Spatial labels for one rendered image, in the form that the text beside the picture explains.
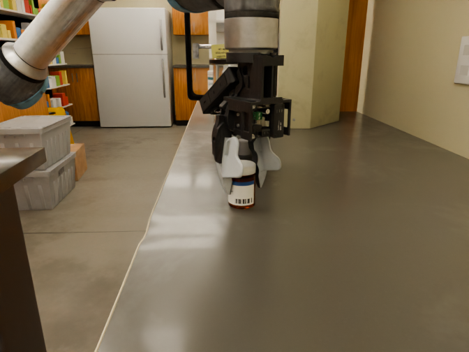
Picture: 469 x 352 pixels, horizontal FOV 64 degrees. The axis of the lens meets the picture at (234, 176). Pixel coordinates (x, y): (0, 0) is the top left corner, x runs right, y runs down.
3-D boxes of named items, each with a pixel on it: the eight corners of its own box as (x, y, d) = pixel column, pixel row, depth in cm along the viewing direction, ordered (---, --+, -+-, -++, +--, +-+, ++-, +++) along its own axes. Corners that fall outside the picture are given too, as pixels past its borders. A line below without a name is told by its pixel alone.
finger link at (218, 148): (211, 163, 55) (222, 103, 54) (206, 160, 57) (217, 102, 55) (237, 165, 58) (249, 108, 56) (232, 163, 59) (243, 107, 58)
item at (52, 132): (77, 151, 337) (72, 114, 326) (49, 171, 279) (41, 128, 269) (30, 151, 335) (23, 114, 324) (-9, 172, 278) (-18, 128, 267)
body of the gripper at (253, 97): (248, 146, 50) (249, 52, 47) (216, 135, 57) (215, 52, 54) (291, 140, 54) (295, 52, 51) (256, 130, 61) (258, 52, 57)
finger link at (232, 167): (229, 203, 54) (241, 140, 52) (209, 191, 58) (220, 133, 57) (246, 204, 55) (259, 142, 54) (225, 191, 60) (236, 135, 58)
